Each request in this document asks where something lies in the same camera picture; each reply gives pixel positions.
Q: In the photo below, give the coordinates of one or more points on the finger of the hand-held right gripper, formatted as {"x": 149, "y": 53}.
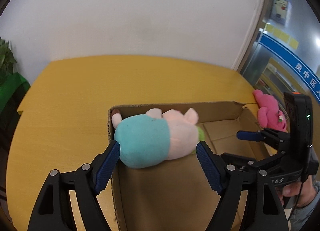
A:
{"x": 246, "y": 135}
{"x": 250, "y": 161}

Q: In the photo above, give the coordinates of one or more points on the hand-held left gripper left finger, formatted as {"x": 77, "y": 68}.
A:
{"x": 107, "y": 168}

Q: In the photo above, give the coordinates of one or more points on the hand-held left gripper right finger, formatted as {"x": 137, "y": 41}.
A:
{"x": 210, "y": 168}

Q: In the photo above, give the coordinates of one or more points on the brown cardboard box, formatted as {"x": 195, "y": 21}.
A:
{"x": 175, "y": 191}

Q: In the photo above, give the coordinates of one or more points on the teal and pink plush pig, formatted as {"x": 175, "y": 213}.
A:
{"x": 142, "y": 138}

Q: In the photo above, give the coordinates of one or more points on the person's right forearm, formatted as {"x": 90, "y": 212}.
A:
{"x": 303, "y": 217}

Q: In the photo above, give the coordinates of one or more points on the yellow wooden desktop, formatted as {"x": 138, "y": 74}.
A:
{"x": 100, "y": 83}

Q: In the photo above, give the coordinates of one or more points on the person's right hand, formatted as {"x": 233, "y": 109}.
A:
{"x": 308, "y": 191}

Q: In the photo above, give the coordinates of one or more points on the pink plush toy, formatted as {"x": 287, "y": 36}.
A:
{"x": 271, "y": 113}

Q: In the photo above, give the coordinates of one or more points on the metal framed glass door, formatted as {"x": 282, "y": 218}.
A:
{"x": 260, "y": 66}

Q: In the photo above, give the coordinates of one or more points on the blue sign band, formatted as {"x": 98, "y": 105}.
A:
{"x": 287, "y": 56}

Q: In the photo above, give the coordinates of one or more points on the yellow sticky note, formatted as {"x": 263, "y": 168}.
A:
{"x": 294, "y": 43}
{"x": 269, "y": 28}
{"x": 277, "y": 32}
{"x": 285, "y": 37}

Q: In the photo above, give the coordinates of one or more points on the green cloth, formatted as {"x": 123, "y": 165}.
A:
{"x": 12, "y": 88}

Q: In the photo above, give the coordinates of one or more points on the large green potted plant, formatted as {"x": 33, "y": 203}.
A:
{"x": 5, "y": 58}

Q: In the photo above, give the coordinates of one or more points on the cartoon wall poster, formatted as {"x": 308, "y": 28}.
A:
{"x": 281, "y": 6}

